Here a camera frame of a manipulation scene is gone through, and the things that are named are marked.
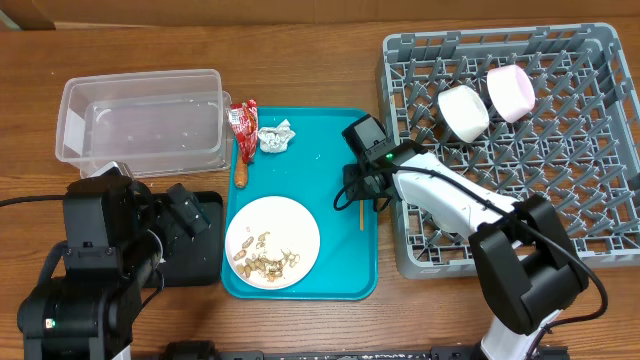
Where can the pale green bowl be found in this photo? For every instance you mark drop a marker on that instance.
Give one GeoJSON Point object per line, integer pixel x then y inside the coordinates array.
{"type": "Point", "coordinates": [464, 112]}

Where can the white paper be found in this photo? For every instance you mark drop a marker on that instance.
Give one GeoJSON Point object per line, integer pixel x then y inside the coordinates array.
{"type": "Point", "coordinates": [276, 139]}

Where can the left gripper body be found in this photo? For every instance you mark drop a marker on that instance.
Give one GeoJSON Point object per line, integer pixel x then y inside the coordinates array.
{"type": "Point", "coordinates": [169, 229]}

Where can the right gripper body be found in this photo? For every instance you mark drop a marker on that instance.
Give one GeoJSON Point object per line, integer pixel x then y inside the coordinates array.
{"type": "Point", "coordinates": [360, 188]}

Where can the clear plastic bin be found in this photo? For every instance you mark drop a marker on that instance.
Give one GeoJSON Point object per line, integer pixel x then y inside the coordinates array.
{"type": "Point", "coordinates": [159, 123]}

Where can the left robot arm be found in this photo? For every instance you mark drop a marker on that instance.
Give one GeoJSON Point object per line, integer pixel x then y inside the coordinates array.
{"type": "Point", "coordinates": [118, 237]}

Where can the red snack wrapper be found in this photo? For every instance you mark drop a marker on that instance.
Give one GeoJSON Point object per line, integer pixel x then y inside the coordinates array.
{"type": "Point", "coordinates": [244, 123]}

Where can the orange carrot piece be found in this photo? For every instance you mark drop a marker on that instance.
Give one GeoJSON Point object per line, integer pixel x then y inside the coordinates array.
{"type": "Point", "coordinates": [241, 173]}

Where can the black tray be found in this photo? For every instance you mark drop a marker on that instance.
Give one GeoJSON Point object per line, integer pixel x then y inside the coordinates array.
{"type": "Point", "coordinates": [190, 260]}

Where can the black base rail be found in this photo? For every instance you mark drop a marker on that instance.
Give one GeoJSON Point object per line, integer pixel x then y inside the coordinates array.
{"type": "Point", "coordinates": [205, 350]}

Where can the white plate with scraps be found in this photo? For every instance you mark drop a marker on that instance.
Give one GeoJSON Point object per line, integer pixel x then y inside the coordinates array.
{"type": "Point", "coordinates": [272, 243]}

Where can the teal serving tray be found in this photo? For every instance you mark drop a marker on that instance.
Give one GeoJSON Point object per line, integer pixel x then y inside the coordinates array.
{"type": "Point", "coordinates": [310, 172]}

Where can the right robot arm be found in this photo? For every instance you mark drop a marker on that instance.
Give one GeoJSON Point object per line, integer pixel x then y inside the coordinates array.
{"type": "Point", "coordinates": [523, 257]}

